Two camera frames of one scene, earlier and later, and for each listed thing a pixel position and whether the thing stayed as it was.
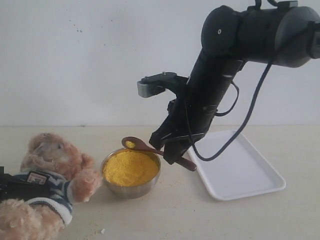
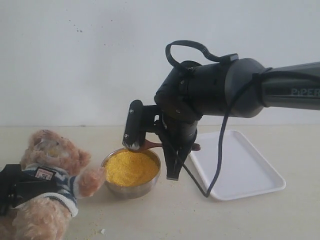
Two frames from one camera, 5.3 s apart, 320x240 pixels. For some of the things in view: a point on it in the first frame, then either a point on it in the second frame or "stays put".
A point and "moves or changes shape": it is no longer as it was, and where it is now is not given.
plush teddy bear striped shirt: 60,199 moves or changes shape
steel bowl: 130,174 stays put
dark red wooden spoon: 135,143 moves or changes shape
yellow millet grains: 129,167 stays put
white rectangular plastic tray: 239,170 stays put
